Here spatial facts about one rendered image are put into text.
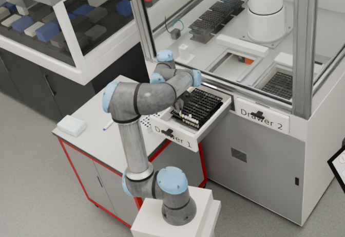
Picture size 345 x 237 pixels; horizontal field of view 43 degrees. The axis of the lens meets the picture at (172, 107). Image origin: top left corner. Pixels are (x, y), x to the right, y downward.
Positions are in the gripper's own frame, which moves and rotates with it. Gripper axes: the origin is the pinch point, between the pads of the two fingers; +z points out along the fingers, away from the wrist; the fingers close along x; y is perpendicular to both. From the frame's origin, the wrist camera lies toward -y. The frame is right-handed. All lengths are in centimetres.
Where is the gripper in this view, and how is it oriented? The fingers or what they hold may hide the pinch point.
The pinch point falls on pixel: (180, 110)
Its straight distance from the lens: 222.1
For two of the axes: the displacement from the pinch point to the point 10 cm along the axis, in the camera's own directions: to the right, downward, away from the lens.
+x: -5.9, 6.2, -5.2
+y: -7.9, -3.0, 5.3
